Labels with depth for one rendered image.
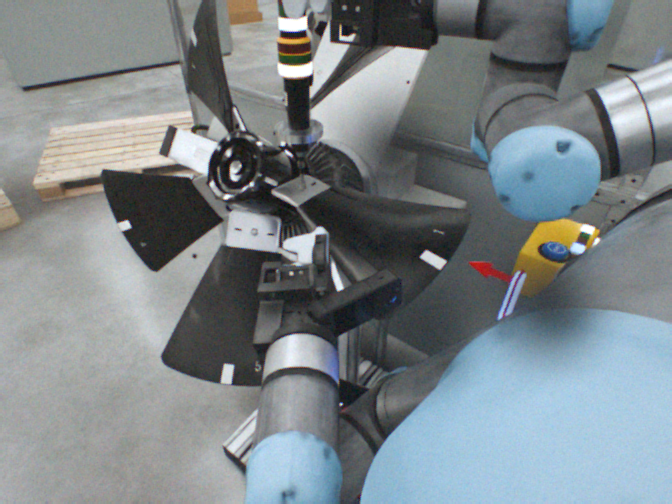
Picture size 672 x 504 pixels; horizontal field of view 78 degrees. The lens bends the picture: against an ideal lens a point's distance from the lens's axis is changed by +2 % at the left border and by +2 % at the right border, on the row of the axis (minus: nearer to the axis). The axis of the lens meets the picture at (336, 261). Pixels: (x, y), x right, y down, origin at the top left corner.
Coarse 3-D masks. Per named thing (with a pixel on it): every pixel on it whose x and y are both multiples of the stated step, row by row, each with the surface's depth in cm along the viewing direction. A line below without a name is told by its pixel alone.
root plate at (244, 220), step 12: (240, 216) 70; (252, 216) 71; (264, 216) 72; (276, 216) 73; (228, 228) 69; (240, 228) 70; (252, 228) 71; (264, 228) 72; (276, 228) 73; (228, 240) 69; (240, 240) 70; (252, 240) 71; (264, 240) 72; (276, 240) 73
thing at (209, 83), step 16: (208, 0) 74; (208, 16) 74; (208, 32) 75; (192, 48) 83; (208, 48) 75; (208, 64) 76; (192, 80) 87; (208, 80) 79; (224, 80) 71; (208, 96) 83; (224, 96) 73; (224, 112) 76
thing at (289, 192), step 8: (304, 176) 70; (288, 184) 68; (296, 184) 68; (320, 184) 69; (272, 192) 65; (280, 192) 65; (288, 192) 66; (296, 192) 66; (304, 192) 66; (312, 192) 67; (288, 200) 64; (296, 200) 64; (304, 200) 64
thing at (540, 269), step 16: (544, 224) 80; (560, 224) 80; (576, 224) 80; (528, 240) 76; (544, 240) 76; (560, 240) 76; (592, 240) 76; (528, 256) 73; (544, 256) 72; (512, 272) 77; (528, 272) 74; (544, 272) 73; (528, 288) 76
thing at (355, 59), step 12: (360, 36) 69; (348, 48) 72; (360, 48) 63; (372, 48) 60; (384, 48) 58; (348, 60) 63; (360, 60) 60; (372, 60) 58; (336, 72) 64; (348, 72) 61; (324, 84) 65; (336, 84) 61; (324, 96) 62; (312, 108) 63
